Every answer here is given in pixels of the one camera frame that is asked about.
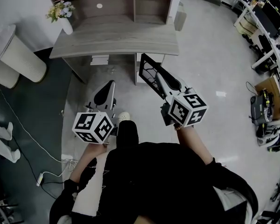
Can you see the person's black trouser leg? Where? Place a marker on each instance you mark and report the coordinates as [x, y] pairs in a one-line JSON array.
[[128, 134]]

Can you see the person's right forearm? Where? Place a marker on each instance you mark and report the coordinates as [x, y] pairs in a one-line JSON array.
[[193, 143]]

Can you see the open cardboard box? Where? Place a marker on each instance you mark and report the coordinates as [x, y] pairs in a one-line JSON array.
[[274, 94]]

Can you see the person's black and white top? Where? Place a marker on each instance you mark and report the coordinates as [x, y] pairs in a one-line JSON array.
[[158, 183]]

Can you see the black framed branch picture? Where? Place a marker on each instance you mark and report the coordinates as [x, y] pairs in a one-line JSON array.
[[148, 72]]

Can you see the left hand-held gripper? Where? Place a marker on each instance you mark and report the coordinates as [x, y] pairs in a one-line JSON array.
[[84, 125]]

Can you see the black wheeled machine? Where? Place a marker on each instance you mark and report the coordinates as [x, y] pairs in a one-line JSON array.
[[259, 111]]

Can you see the yellow and blue flower bouquet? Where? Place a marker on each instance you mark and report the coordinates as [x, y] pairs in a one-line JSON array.
[[60, 10]]

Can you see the white ribbed vase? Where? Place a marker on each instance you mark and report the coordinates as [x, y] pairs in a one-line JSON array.
[[67, 27]]

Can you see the white drawer cabinet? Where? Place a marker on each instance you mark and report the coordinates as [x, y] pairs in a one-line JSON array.
[[138, 78]]

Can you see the black office chair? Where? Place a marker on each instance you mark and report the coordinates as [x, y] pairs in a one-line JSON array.
[[262, 44]]

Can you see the white paper sheet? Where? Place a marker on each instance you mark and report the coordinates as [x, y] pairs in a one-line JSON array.
[[221, 93]]

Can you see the pile of black and white gear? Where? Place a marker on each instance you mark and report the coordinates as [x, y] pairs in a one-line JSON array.
[[274, 136]]

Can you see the black computer monitor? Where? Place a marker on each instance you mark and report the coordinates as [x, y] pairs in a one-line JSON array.
[[274, 17], [259, 15]]

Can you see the long white office desk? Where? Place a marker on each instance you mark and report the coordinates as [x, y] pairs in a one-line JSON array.
[[270, 38]]

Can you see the white power strip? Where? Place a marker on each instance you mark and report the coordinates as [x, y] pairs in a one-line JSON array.
[[39, 179]]

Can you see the low white round stool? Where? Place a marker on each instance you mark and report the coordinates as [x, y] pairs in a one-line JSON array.
[[3, 76]]

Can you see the person's left forearm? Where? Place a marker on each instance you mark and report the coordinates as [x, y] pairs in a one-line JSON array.
[[89, 162]]

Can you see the person's white shoe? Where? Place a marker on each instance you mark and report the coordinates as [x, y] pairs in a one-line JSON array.
[[124, 116]]

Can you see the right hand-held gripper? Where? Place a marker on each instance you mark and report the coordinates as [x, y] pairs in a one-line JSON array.
[[179, 109]]

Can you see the small white box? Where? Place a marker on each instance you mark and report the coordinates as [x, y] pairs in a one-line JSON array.
[[99, 60]]

